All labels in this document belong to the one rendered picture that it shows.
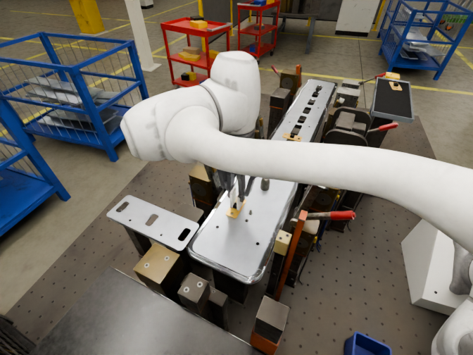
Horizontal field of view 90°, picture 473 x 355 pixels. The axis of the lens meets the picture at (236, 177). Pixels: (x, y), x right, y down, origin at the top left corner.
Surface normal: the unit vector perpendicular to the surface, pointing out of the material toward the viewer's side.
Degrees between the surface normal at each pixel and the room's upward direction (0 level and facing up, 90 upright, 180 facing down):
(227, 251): 0
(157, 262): 0
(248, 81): 75
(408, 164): 18
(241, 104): 84
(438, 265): 45
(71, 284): 0
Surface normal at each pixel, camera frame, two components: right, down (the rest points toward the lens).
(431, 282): -0.23, -0.05
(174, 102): 0.00, -0.66
